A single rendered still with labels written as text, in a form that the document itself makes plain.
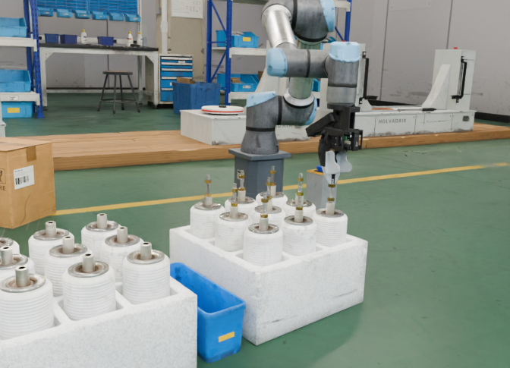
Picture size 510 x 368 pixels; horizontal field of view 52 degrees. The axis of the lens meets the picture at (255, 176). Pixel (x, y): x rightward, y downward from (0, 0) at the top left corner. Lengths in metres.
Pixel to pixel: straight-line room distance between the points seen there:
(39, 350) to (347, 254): 0.79
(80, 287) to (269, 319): 0.47
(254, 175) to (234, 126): 1.63
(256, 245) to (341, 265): 0.27
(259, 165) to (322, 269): 0.73
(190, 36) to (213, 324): 6.93
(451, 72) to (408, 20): 3.24
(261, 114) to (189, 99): 4.03
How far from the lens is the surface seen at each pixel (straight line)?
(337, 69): 1.34
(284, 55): 1.41
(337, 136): 1.34
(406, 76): 8.24
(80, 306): 1.05
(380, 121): 4.38
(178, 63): 6.99
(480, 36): 7.46
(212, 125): 3.53
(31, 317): 1.01
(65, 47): 6.60
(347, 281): 1.46
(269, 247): 1.25
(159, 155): 3.34
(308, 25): 1.78
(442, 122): 4.92
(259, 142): 2.01
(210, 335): 1.19
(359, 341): 1.34
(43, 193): 2.28
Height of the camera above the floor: 0.65
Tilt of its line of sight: 12 degrees down
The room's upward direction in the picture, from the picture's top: 2 degrees clockwise
